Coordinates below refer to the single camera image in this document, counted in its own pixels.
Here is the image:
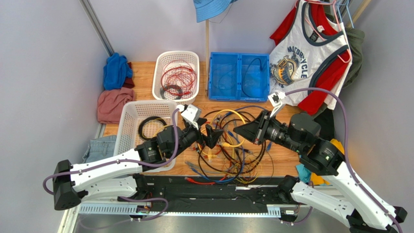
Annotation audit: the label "thin yellow wire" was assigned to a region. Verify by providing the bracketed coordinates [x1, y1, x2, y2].
[233, 151, 266, 185]

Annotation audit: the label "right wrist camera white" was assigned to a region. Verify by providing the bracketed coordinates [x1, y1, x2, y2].
[268, 90, 286, 117]

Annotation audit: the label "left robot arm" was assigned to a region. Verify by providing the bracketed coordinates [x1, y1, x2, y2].
[42, 118, 224, 211]

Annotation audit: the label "yellow shirt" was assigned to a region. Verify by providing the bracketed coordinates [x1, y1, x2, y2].
[310, 139, 345, 186]

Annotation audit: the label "long red ethernet cable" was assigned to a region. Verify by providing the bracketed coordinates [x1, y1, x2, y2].
[184, 145, 232, 186]

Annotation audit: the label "yellow ethernet cable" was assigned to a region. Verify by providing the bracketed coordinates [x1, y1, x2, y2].
[196, 109, 247, 162]

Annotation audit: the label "wooden pole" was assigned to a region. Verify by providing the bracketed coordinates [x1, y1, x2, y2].
[205, 20, 210, 68]

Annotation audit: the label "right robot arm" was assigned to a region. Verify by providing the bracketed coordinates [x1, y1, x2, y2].
[234, 110, 407, 233]

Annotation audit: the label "light denim garment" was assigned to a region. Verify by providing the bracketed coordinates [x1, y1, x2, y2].
[83, 135, 117, 163]

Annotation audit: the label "white motorcycle tank top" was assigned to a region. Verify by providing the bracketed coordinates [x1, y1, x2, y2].
[269, 0, 352, 115]

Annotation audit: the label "red shirt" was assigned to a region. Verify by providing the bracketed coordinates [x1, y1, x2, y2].
[270, 3, 353, 117]

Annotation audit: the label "white perforated basket near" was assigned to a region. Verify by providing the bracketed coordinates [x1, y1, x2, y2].
[111, 100, 178, 164]

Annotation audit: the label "black wire coil near basket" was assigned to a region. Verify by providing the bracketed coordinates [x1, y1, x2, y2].
[138, 116, 168, 141]

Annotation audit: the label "blue cloth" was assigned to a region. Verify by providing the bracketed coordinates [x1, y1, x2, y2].
[103, 52, 133, 90]

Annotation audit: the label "white perforated basket far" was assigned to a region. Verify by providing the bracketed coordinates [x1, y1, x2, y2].
[152, 50, 200, 104]

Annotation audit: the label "red wires in far basket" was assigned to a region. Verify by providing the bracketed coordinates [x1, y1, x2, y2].
[160, 60, 198, 98]

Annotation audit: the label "teal cloth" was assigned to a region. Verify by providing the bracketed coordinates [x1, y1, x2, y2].
[295, 164, 312, 183]

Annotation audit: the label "blue bucket hat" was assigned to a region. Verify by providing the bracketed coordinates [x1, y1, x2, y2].
[193, 0, 237, 23]

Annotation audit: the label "black garment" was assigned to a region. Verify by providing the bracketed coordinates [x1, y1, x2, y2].
[313, 108, 335, 141]

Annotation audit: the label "white perforated basket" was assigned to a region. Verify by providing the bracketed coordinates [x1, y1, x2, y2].
[111, 100, 178, 164]
[152, 50, 200, 104]

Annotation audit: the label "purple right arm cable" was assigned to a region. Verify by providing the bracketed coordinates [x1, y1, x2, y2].
[280, 87, 404, 233]

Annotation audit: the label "grey ethernet cable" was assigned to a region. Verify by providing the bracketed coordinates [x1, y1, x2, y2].
[185, 119, 240, 175]

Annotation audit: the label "blue plastic crate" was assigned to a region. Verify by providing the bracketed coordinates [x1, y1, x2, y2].
[208, 52, 270, 102]

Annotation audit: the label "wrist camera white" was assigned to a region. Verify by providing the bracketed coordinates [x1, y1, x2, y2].
[176, 104, 201, 130]
[268, 90, 286, 117]

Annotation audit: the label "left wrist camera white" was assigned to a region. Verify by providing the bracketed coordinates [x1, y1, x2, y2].
[176, 104, 201, 130]

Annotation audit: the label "black cable in crate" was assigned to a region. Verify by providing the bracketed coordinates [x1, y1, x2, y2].
[241, 57, 263, 99]

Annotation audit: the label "black coil in far basket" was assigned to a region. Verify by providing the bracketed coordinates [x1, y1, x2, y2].
[160, 84, 183, 100]

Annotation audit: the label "olive green garment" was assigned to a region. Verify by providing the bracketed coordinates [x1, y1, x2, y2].
[323, 0, 366, 88]

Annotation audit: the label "thick black cable loop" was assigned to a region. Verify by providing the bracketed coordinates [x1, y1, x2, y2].
[194, 109, 266, 182]

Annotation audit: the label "pink cloth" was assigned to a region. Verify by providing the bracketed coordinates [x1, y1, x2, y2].
[97, 87, 135, 124]

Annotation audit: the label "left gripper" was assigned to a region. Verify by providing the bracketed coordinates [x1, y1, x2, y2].
[169, 118, 224, 160]

